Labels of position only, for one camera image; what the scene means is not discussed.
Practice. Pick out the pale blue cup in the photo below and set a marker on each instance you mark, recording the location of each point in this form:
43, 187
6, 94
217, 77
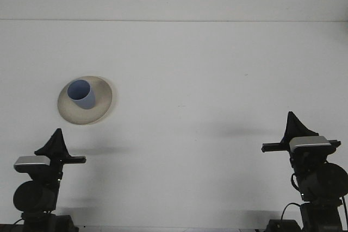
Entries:
84, 101

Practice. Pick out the pale round plate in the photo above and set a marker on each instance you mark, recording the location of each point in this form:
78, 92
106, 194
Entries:
103, 104

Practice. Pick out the black block stand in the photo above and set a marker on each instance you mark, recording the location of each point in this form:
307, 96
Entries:
282, 226
66, 224

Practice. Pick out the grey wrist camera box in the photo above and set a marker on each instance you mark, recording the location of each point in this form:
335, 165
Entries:
310, 143
31, 162

